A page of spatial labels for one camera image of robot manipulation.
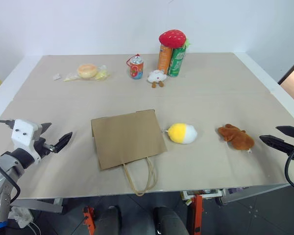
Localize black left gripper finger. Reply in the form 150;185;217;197
52;132;74;154
39;122;52;141

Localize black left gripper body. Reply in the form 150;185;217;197
33;137;55;159

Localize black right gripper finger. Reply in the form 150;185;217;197
275;125;294;141
259;134;294;156

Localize brown plush toy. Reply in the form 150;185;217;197
217;123;256;155

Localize bread bun in plastic wrap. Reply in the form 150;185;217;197
63;63;111;82

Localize white power strip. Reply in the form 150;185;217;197
8;206;33;229

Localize beige cardboard table cover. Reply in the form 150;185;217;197
0;52;294;198

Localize orange clamp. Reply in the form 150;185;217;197
82;206;97;235
190;194;204;235

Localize white framed colourful box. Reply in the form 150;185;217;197
182;188;224;206

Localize dark rounded shape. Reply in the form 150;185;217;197
96;205;123;235
152;206;187;235

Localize yellow white plush toy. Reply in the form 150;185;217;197
161;122;198;145

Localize white sheep plush toy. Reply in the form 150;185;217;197
147;69;168;89

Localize green drink can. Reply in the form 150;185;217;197
167;46;187;78

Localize orange drink can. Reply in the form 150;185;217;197
157;44;174;75

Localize red strawberry plush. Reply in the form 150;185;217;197
158;29;193;50

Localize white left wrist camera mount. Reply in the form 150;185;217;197
11;119;44;164

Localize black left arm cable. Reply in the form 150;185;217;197
0;119;22;205

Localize brown paper bag with handles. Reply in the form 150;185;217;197
90;109;168;197

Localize white power cable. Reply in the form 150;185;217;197
26;219;42;235

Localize small red can with strap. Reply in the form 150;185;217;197
125;54;145;80

